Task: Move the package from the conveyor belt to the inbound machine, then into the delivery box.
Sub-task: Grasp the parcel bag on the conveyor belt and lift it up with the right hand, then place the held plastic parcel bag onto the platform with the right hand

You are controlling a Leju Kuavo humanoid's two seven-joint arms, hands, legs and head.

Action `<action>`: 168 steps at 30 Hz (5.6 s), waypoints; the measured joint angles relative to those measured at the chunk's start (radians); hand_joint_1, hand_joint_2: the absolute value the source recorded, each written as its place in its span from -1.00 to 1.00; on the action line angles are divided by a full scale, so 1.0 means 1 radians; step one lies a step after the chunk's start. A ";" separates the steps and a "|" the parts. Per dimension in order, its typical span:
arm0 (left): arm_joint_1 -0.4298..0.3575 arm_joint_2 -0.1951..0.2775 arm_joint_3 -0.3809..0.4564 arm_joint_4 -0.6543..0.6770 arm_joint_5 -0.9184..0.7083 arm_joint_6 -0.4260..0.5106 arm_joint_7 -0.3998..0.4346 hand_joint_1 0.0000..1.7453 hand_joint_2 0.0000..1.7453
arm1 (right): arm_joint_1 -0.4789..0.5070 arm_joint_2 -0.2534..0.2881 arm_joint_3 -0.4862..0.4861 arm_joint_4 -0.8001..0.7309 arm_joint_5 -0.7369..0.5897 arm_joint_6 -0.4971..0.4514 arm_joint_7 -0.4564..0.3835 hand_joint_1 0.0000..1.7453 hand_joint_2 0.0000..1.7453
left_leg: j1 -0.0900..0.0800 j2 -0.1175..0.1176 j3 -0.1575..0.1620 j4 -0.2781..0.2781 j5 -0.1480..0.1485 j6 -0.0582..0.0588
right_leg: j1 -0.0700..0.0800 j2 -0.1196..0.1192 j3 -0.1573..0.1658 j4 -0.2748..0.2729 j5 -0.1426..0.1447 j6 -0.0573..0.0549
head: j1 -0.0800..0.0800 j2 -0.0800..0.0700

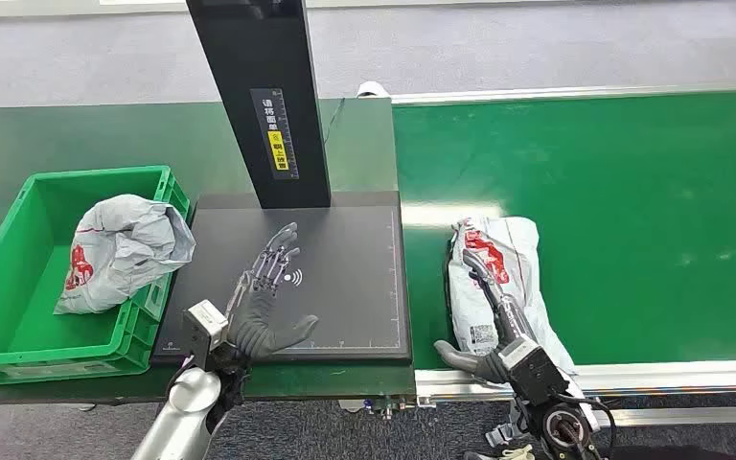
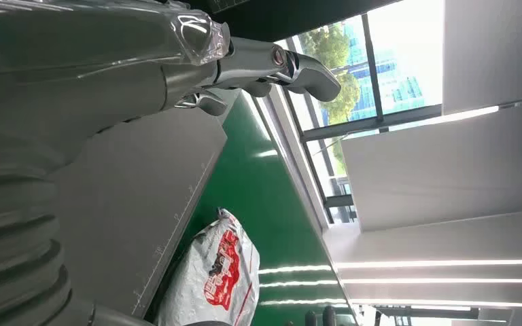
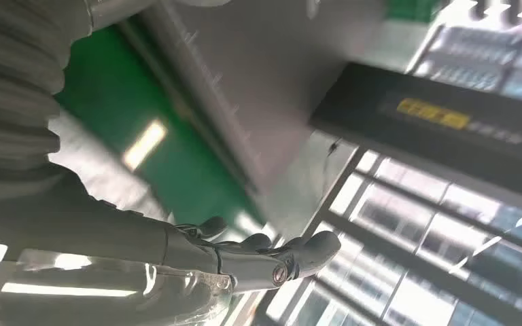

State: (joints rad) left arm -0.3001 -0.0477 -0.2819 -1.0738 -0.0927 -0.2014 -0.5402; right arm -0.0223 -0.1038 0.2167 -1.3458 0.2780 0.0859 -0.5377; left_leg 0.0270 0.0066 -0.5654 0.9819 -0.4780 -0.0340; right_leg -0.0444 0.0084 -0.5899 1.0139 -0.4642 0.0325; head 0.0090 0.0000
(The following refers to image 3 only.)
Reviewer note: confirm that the green table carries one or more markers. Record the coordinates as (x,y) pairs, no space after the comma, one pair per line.
(412,9)

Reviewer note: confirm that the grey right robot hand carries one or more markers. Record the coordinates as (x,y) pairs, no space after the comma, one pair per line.
(85,252)

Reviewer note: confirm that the black scanner column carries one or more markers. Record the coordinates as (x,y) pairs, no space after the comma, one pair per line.
(423,117)

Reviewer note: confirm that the aluminium conveyor frame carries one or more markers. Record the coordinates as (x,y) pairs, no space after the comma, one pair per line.
(207,112)

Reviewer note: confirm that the green conveyor belt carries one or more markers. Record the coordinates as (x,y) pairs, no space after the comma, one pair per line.
(184,171)

